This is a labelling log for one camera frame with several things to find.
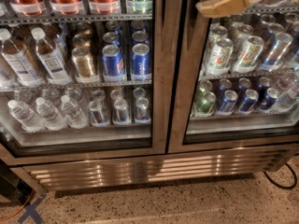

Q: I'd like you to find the steel fridge door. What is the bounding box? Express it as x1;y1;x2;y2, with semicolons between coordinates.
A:
0;0;180;169
169;0;299;154

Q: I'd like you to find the steel fridge base grille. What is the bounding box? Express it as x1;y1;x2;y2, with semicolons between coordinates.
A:
13;143;298;193

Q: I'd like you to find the white 7Up can left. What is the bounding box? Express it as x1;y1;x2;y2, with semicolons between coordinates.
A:
206;38;234;76

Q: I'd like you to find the white 7up can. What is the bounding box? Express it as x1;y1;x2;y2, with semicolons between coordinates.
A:
206;38;234;76
231;35;264;74

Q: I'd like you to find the white 7Up can right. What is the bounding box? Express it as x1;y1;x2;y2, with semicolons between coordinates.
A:
231;35;264;74

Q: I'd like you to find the silver blue can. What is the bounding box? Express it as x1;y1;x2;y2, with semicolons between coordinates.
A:
259;32;292;71

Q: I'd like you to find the green can bottom shelf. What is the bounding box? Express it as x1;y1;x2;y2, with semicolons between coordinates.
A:
194;91;216;117

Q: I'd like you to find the blue can bottom right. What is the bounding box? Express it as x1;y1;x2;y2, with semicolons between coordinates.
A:
237;89;259;113

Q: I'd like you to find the front blue Pepsi can right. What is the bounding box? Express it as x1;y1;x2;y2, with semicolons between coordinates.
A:
131;43;151;80

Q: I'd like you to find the blue pepsi can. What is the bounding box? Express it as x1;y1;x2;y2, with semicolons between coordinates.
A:
102;45;126;82
131;43;151;80

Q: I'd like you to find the blue can bottom left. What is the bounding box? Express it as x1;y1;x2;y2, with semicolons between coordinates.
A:
217;90;238;115

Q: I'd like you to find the front blue Pepsi can left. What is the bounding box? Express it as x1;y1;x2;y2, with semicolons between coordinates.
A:
102;45;126;82

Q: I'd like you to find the small silver can right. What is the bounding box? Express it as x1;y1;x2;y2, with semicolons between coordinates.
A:
135;97;150;123

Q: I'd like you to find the small silver can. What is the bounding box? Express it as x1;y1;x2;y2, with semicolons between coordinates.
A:
113;98;132;125
135;97;150;123
88;100;109;127

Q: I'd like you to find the small silver can middle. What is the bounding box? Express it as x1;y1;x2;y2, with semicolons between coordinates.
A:
113;98;132;125

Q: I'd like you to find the front gold can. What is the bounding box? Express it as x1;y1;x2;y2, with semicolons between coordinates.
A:
72;47;100;84

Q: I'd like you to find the small silver can left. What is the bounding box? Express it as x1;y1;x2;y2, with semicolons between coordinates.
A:
88;100;109;127

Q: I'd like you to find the tea bottle white cap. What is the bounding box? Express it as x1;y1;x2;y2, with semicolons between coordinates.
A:
31;27;71;85

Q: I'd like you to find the water bottle right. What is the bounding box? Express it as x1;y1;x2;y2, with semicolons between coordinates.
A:
61;95;88;129

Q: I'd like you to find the water bottle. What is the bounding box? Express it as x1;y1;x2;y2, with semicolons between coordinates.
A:
61;95;88;129
36;97;67;131
7;100;45;133

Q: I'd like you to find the water bottle middle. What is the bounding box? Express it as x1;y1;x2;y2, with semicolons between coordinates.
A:
36;97;67;131

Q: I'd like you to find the tea bottle far left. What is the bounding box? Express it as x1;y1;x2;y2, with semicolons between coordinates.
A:
0;28;44;87

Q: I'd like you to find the water bottle left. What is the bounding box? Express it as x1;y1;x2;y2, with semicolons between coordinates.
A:
7;100;45;133

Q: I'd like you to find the blue tape cross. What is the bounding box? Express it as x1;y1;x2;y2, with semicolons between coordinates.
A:
18;194;46;224

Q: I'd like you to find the black power cable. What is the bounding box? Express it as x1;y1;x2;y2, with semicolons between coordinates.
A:
262;161;298;190

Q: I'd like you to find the orange cable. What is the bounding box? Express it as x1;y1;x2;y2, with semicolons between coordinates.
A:
0;189;35;222

